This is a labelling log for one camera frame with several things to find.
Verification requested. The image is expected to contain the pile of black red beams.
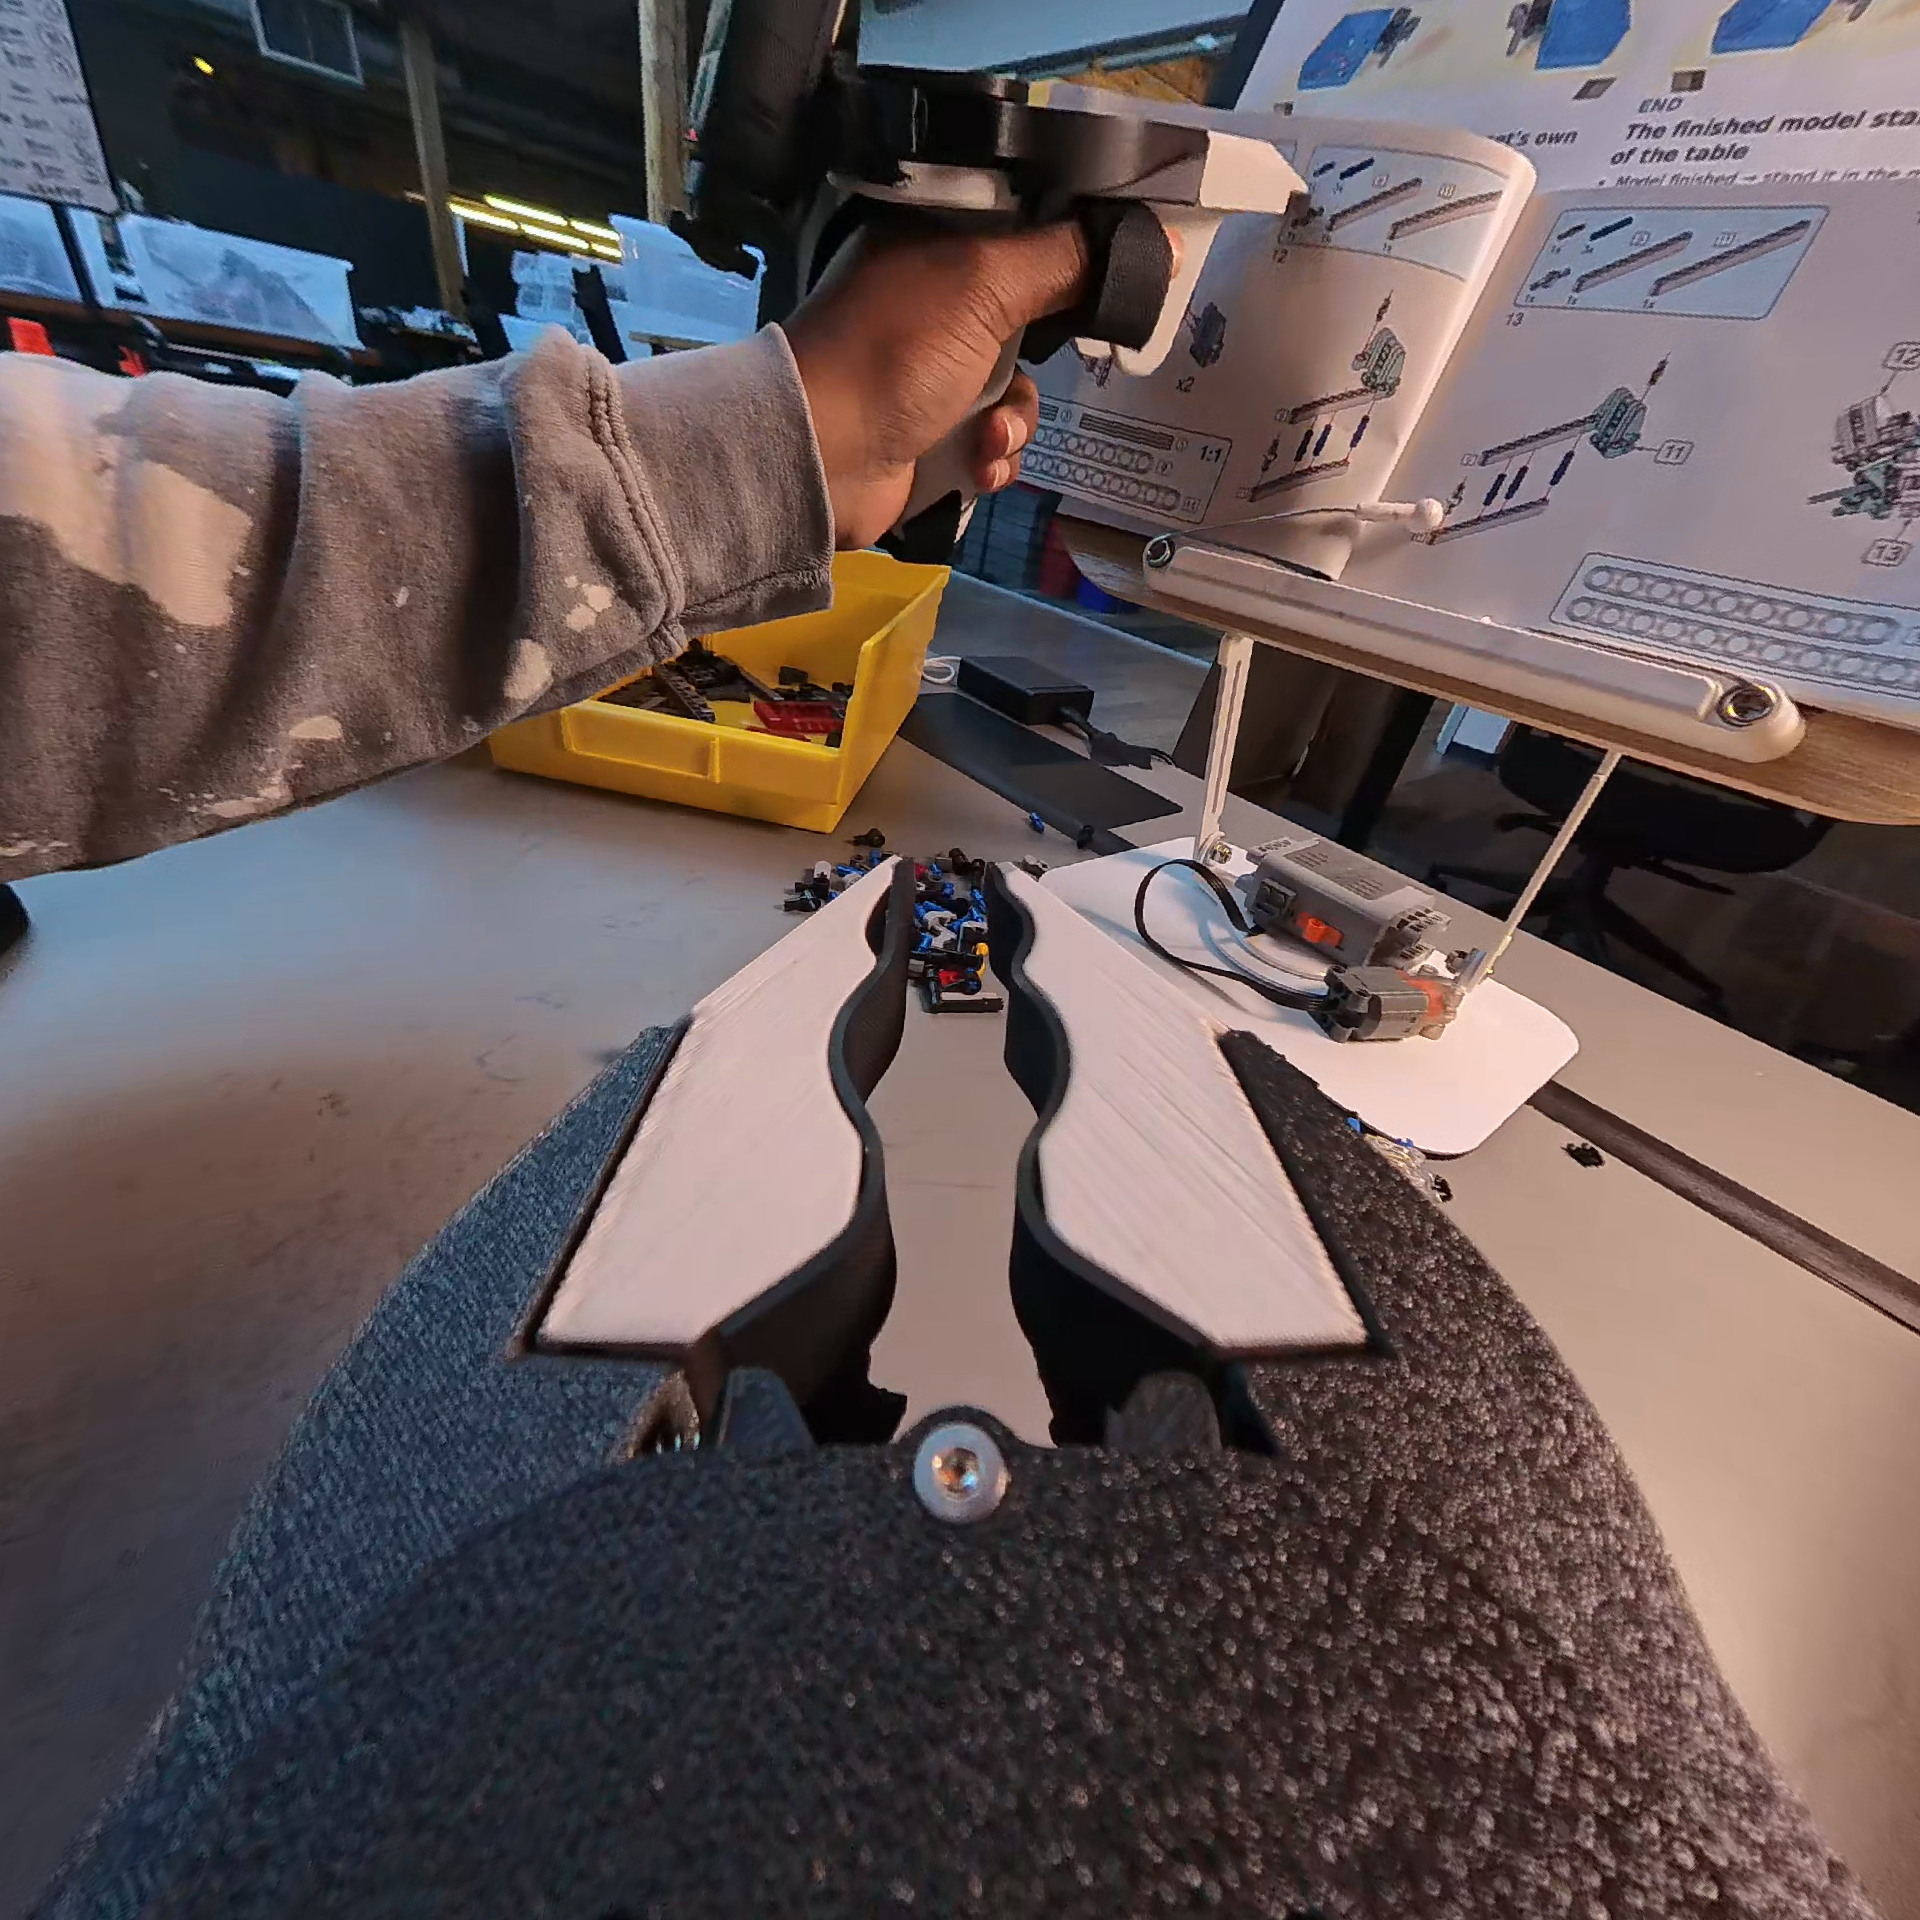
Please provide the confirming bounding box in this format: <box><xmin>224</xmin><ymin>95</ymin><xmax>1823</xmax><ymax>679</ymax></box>
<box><xmin>601</xmin><ymin>637</ymin><xmax>858</xmax><ymax>741</ymax></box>

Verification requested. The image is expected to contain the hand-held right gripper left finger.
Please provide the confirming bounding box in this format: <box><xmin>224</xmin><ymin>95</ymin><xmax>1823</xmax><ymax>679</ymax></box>
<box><xmin>533</xmin><ymin>855</ymin><xmax>919</xmax><ymax>1429</ymax></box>

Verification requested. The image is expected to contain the printed instruction sheet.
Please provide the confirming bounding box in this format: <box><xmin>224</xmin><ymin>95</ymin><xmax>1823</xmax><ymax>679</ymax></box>
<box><xmin>1230</xmin><ymin>0</ymin><xmax>1920</xmax><ymax>198</ymax></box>

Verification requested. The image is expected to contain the black motor cable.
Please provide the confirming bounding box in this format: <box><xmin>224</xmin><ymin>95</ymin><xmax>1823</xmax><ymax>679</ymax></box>
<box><xmin>1133</xmin><ymin>859</ymin><xmax>1339</xmax><ymax>1005</ymax></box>

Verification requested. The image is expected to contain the white storage box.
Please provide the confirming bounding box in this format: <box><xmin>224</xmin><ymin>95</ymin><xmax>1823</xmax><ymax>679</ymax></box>
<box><xmin>112</xmin><ymin>211</ymin><xmax>362</xmax><ymax>354</ymax></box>

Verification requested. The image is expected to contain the black power adapter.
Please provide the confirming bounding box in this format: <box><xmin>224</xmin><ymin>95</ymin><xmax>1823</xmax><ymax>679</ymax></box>
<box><xmin>956</xmin><ymin>655</ymin><xmax>1099</xmax><ymax>722</ymax></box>

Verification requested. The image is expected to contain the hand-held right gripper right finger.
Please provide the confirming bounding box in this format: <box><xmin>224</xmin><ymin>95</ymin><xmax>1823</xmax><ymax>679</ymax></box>
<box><xmin>987</xmin><ymin>862</ymin><xmax>1375</xmax><ymax>1446</ymax></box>

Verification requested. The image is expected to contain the stack of red blue crates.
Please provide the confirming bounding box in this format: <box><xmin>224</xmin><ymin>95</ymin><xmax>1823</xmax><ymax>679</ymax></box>
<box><xmin>961</xmin><ymin>481</ymin><xmax>1083</xmax><ymax>589</ymax></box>

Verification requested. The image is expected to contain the white notice sheet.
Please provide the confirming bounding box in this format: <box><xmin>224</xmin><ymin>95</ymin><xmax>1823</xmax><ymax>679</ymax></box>
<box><xmin>0</xmin><ymin>0</ymin><xmax>122</xmax><ymax>212</ymax></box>

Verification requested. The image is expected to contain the open instruction booklet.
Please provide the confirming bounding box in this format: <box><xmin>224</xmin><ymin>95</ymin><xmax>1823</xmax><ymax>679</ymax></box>
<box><xmin>1021</xmin><ymin>120</ymin><xmax>1920</xmax><ymax>739</ymax></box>

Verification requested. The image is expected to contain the black desk mat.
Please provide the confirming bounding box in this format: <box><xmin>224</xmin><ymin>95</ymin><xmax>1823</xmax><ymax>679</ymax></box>
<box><xmin>901</xmin><ymin>690</ymin><xmax>1188</xmax><ymax>859</ymax></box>

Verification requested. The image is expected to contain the black office chair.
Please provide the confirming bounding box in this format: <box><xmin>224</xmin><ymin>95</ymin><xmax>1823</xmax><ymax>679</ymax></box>
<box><xmin>1501</xmin><ymin>721</ymin><xmax>1832</xmax><ymax>963</ymax></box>

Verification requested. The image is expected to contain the yellow bin with black beams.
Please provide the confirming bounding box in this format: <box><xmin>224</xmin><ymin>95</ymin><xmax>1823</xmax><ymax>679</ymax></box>
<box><xmin>486</xmin><ymin>546</ymin><xmax>954</xmax><ymax>834</ymax></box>

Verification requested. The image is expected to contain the grey orange toy motor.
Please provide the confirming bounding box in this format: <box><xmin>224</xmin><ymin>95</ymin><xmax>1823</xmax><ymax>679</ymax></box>
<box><xmin>1321</xmin><ymin>960</ymin><xmax>1465</xmax><ymax>1044</ymax></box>

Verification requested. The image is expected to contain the pile of mixed toy pins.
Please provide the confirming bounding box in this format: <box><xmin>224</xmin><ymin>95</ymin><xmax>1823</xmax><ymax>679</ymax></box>
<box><xmin>781</xmin><ymin>846</ymin><xmax>1053</xmax><ymax>1020</ymax></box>

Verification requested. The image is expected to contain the grey battery box with motor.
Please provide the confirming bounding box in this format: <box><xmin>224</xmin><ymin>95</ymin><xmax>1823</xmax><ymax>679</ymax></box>
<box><xmin>1244</xmin><ymin>836</ymin><xmax>1451</xmax><ymax>963</ymax></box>

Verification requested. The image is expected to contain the black adapter cable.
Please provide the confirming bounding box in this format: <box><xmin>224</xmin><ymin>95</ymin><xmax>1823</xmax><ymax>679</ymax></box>
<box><xmin>1051</xmin><ymin>704</ymin><xmax>1188</xmax><ymax>768</ymax></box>

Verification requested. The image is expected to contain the white wooden book stand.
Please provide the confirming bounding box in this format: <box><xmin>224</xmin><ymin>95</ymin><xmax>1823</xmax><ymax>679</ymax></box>
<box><xmin>1035</xmin><ymin>517</ymin><xmax>1920</xmax><ymax>1159</ymax></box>

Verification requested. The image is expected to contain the wooden post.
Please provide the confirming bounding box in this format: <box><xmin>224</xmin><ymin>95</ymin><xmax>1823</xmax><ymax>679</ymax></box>
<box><xmin>397</xmin><ymin>15</ymin><xmax>474</xmax><ymax>354</ymax></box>

